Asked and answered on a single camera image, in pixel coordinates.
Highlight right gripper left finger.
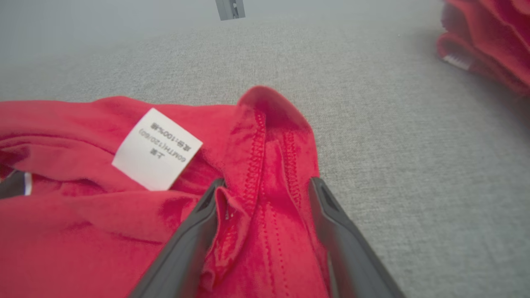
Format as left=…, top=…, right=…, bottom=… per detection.
left=128, top=178, right=226, bottom=298

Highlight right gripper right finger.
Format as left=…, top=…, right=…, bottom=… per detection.
left=308, top=177, right=406, bottom=298

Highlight red shorts with white label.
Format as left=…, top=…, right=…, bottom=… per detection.
left=0, top=86, right=332, bottom=298

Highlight red shorts white stripe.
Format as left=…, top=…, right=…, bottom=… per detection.
left=436, top=0, right=530, bottom=96

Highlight grey partition post with feet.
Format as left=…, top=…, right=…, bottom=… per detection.
left=215, top=0, right=246, bottom=21

